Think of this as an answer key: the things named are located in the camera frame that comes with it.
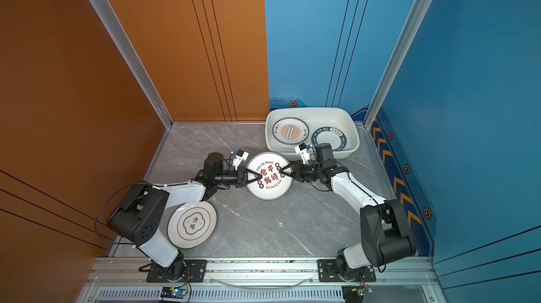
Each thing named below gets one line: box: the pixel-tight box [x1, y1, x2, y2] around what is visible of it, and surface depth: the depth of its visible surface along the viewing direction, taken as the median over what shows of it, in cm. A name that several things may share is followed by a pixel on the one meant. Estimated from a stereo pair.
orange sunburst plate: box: [271, 116, 310, 146], surface depth 114 cm
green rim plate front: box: [311, 126, 348, 152], surface depth 114 cm
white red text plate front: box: [246, 152, 293, 201], surface depth 84 cm
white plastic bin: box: [264, 107, 360, 140], surface depth 118 cm
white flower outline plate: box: [166, 200, 218, 249], surface depth 85 cm
